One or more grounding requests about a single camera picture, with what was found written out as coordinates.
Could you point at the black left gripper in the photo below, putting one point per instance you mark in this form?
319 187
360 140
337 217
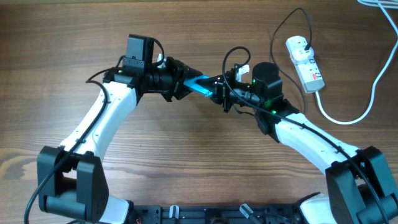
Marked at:
180 71

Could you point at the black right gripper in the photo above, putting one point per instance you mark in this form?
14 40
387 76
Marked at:
220 88

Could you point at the smartphone with blue screen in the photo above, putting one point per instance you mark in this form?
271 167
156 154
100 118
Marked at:
192 85

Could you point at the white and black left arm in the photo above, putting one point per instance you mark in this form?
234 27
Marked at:
71 180

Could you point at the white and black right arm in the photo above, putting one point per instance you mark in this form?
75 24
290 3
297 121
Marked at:
360 185

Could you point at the white USB charger plug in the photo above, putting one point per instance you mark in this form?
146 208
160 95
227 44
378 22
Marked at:
300 55

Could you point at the white power strip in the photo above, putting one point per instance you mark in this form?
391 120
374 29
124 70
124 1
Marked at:
308 73

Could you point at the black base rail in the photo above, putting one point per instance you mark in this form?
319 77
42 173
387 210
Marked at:
271 213

